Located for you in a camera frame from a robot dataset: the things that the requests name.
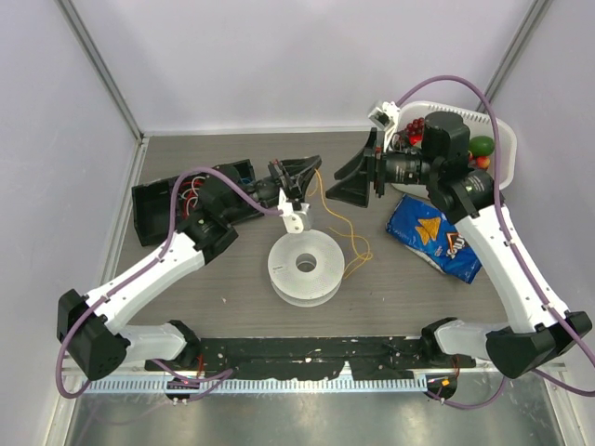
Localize white plastic spool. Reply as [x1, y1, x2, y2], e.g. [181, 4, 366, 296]
[267, 230, 345, 308]

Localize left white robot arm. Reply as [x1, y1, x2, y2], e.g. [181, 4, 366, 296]
[57, 155, 322, 381]

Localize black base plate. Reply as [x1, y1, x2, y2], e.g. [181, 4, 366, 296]
[165, 336, 476, 381]

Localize green lime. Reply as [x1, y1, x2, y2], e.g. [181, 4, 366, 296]
[469, 136, 496, 158]

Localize dark red grape bunch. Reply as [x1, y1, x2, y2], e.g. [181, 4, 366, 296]
[404, 117, 425, 145]

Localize blue chips bag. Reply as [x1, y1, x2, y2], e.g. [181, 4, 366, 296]
[386, 194, 482, 284]

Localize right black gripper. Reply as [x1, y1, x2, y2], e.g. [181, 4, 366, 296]
[327, 127, 441, 207]

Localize left aluminium frame post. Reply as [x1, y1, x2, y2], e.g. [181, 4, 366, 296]
[55, 0, 143, 141]

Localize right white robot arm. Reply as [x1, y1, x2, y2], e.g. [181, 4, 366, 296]
[325, 110, 592, 379]

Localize red and white cables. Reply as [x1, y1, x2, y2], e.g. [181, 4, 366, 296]
[178, 174, 208, 217]

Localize black compartment cable box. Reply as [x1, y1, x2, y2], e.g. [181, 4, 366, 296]
[131, 159, 259, 246]

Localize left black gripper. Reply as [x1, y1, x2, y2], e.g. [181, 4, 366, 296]
[224, 157, 322, 225]

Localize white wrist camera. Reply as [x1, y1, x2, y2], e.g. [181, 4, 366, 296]
[277, 190, 312, 234]
[368, 101, 401, 146]

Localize right aluminium frame post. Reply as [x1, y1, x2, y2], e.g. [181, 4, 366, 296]
[484, 0, 554, 104]

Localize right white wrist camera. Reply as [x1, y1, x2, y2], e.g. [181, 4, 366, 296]
[368, 101, 401, 146]

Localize aluminium frame post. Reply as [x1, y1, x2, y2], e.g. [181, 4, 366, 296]
[55, 0, 143, 141]
[484, 0, 554, 104]

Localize white slotted cable duct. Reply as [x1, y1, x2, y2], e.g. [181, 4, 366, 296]
[86, 374, 428, 395]

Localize white plastic basket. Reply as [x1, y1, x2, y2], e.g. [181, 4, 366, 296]
[398, 100, 517, 191]

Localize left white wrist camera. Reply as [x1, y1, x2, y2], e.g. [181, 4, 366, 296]
[277, 190, 312, 234]

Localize red yellow peach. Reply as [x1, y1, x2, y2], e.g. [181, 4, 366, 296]
[474, 156, 491, 170]

